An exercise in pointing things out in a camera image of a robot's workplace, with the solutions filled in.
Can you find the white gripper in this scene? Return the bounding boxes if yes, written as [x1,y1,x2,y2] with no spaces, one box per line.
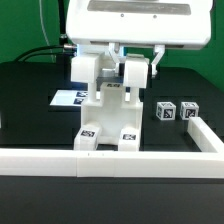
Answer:
[66,0,214,77]

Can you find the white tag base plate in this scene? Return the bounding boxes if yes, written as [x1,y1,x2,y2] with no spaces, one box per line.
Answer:
[50,90,88,107]

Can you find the white chair seat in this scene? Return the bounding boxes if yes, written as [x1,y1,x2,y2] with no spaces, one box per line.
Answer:
[81,82,143,144]

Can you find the white chair back frame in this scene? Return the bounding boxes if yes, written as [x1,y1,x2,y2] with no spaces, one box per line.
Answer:
[71,53,149,104]

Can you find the black cables with connector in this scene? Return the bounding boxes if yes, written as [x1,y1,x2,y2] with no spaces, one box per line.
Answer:
[13,0,78,63]

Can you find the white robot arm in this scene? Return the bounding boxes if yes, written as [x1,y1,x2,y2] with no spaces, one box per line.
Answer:
[66,0,214,75]

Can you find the white U-shaped obstacle fence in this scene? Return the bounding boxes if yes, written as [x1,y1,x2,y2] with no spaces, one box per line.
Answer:
[0,117,224,179]

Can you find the white tagged cube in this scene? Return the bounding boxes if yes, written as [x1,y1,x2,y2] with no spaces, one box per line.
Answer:
[156,102,176,121]
[180,102,199,120]

